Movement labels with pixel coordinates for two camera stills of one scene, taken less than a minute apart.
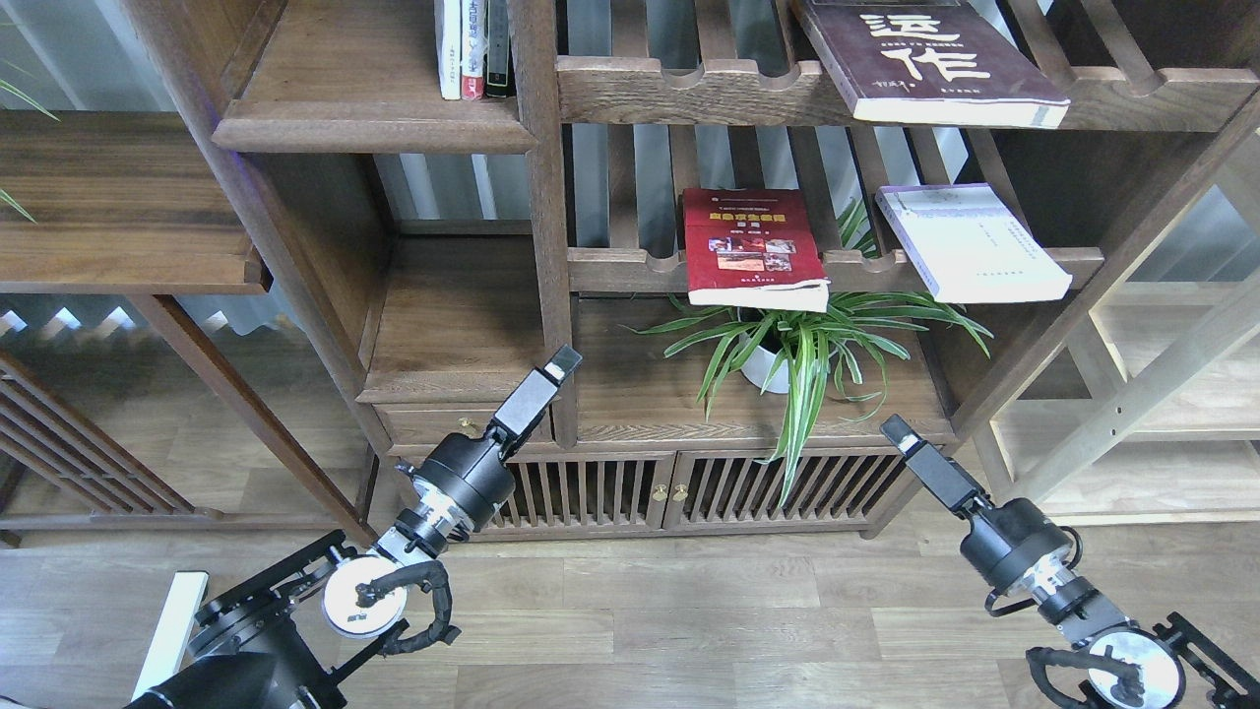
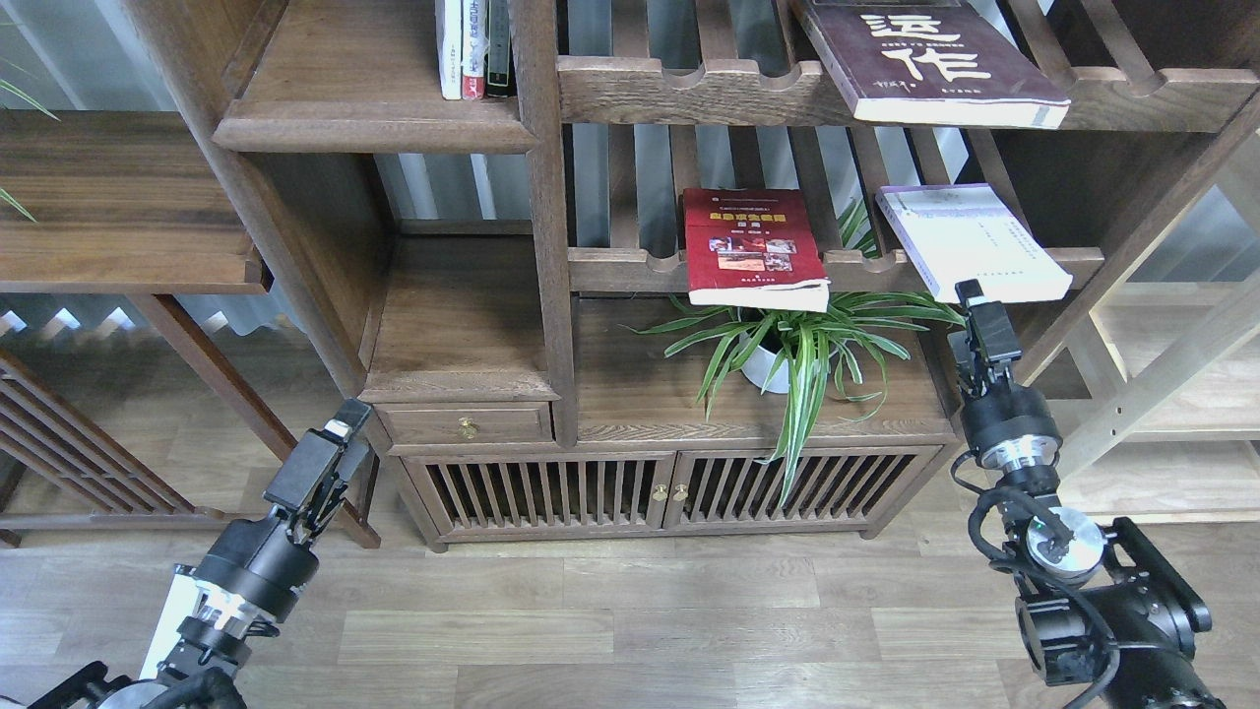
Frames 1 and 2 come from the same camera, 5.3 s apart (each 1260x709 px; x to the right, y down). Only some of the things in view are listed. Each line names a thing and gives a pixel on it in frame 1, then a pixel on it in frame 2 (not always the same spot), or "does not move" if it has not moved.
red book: (753, 248) does not move
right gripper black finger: (940, 474) -> (985, 348)
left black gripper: (465, 480) -> (263, 565)
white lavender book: (971, 245) does not move
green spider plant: (798, 349) does not move
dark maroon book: (930, 62) does not move
